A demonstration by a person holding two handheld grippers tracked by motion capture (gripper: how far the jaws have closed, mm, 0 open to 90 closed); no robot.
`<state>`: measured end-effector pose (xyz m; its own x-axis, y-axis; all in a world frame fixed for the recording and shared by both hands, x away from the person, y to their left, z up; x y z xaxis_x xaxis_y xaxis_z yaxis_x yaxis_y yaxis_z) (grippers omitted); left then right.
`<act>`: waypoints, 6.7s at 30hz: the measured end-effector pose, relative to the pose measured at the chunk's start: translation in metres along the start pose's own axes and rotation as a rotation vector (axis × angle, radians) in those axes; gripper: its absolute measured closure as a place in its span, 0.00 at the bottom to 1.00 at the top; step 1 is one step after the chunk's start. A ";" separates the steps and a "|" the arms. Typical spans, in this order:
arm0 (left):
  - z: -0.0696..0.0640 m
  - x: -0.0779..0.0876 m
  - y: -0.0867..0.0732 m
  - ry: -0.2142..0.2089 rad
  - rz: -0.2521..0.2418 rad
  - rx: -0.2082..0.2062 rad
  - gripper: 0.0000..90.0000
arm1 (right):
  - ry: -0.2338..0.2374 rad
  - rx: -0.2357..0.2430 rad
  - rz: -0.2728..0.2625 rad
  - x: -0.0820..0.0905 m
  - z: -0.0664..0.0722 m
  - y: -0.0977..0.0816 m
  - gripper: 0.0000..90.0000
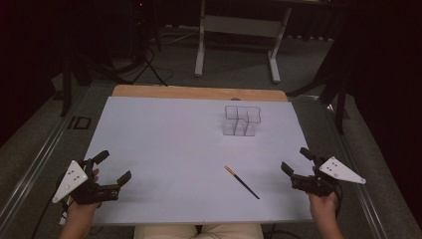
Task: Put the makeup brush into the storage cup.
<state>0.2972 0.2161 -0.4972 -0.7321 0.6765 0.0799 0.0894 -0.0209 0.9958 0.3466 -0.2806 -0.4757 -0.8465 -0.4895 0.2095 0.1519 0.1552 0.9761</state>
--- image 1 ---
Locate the black metal stand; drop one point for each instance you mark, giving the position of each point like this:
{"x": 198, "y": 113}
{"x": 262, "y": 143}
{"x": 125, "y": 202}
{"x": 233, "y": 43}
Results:
{"x": 338, "y": 93}

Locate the white metal table frame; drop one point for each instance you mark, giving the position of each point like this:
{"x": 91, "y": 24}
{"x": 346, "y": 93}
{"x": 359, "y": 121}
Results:
{"x": 239, "y": 26}

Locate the black pencil with orange end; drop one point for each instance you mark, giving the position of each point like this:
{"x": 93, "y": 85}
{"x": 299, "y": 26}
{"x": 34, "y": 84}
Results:
{"x": 242, "y": 183}

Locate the person's beige trousers legs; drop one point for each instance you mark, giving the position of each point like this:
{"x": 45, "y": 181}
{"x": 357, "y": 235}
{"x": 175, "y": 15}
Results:
{"x": 199, "y": 231}

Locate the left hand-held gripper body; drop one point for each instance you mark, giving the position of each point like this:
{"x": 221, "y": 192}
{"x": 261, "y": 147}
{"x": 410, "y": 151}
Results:
{"x": 96, "y": 193}

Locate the white board table cover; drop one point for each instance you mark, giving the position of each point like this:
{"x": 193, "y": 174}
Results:
{"x": 179, "y": 159}

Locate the person's left hand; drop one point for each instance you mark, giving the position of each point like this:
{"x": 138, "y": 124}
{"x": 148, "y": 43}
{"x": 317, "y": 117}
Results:
{"x": 81, "y": 209}

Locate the black equipment tower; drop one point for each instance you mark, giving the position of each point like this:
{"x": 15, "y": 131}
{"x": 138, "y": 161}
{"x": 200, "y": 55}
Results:
{"x": 142, "y": 26}

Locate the black floor socket plate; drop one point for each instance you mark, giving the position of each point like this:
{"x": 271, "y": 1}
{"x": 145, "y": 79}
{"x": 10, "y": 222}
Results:
{"x": 79, "y": 122}

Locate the wooden table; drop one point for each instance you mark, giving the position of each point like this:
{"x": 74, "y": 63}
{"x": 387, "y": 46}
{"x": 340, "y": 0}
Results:
{"x": 199, "y": 93}

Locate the black tripod stand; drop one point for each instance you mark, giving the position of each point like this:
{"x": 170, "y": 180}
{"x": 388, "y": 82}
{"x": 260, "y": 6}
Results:
{"x": 146, "y": 63}

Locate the metal floor rail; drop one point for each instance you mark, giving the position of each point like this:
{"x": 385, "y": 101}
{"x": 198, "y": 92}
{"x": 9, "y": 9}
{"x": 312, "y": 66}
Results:
{"x": 361, "y": 192}
{"x": 33, "y": 172}

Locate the clear acrylic compartment organizer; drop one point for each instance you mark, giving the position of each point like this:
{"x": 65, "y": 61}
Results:
{"x": 241, "y": 121}

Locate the person's right hand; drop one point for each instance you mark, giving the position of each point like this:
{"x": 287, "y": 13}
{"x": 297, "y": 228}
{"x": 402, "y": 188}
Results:
{"x": 323, "y": 205}

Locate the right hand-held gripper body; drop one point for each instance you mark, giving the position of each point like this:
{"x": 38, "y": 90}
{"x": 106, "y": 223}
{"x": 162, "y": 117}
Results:
{"x": 315, "y": 184}

